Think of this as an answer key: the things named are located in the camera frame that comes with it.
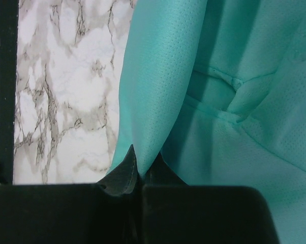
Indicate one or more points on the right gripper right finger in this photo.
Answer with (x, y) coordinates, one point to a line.
(160, 174)

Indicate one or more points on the teal t shirt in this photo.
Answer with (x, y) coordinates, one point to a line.
(218, 88)

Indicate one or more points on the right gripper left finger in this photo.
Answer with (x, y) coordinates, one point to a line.
(123, 179)

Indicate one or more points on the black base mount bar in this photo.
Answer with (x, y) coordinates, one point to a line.
(8, 61)

